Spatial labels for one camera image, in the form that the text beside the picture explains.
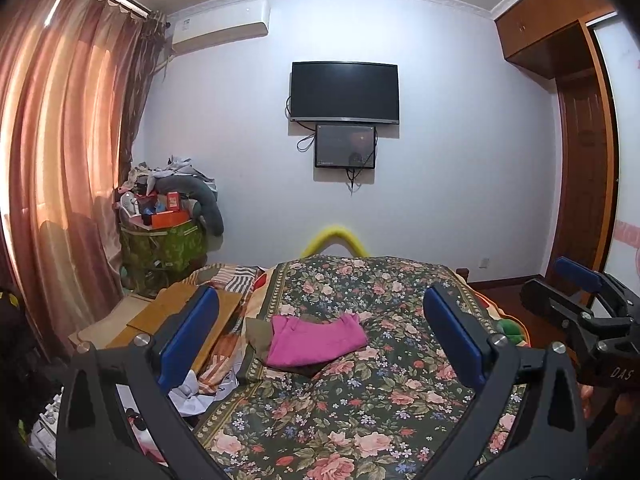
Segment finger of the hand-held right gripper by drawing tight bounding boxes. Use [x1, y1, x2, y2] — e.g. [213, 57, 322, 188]
[554, 257, 640, 317]
[520, 276, 634, 344]

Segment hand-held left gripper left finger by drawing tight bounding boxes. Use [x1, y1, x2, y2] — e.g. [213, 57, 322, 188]
[56, 285, 236, 480]

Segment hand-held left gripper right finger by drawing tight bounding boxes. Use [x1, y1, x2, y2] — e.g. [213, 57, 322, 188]
[422, 281, 588, 480]

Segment pink pants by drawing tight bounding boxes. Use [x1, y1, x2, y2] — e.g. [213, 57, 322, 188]
[265, 312, 368, 368]

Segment olive green pants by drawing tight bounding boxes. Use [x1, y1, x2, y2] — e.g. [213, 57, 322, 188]
[237, 316, 331, 378]

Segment paw print cardboard sheet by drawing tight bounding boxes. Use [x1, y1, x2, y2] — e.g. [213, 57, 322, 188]
[105, 282, 243, 376]

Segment green plush toy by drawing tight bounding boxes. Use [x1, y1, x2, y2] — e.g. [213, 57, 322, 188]
[492, 317, 526, 348]

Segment striped cloth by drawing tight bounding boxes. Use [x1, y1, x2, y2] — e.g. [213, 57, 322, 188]
[187, 262, 261, 293]

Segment white crumpled paper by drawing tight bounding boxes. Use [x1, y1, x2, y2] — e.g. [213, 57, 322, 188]
[167, 370, 216, 418]

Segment green storage bag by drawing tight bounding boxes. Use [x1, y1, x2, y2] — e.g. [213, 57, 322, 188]
[119, 217, 208, 296]

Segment wooden door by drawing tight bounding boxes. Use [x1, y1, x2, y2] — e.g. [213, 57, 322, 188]
[545, 72, 616, 301]

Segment orange box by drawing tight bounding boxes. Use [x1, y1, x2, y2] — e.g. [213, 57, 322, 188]
[150, 210, 193, 228]

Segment floral blanket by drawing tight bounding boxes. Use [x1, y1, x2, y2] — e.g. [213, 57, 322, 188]
[192, 255, 531, 480]

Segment white wardrobe door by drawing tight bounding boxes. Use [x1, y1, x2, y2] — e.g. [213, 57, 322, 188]
[587, 12, 640, 306]

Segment pile of grey clothes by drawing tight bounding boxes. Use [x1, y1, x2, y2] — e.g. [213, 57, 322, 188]
[127, 155, 216, 196]

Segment black bag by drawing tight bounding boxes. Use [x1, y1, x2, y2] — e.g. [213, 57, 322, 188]
[0, 287, 56, 441]

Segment small black monitor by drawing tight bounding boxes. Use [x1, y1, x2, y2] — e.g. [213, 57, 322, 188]
[314, 123, 377, 169]

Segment pink curtain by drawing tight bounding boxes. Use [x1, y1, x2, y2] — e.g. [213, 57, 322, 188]
[0, 0, 168, 361]

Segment wooden overhead cabinet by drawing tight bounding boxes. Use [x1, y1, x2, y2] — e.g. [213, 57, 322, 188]
[492, 0, 618, 80]

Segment large black television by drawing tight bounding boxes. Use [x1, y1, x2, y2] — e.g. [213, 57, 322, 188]
[291, 61, 401, 125]

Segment white air conditioner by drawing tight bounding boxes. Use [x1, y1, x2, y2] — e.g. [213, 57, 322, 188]
[170, 0, 271, 55]

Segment yellow foam bed rail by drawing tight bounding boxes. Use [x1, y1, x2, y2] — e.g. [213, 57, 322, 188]
[300, 225, 368, 258]

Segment looped black cable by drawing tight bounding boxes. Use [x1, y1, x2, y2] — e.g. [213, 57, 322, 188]
[286, 95, 316, 152]

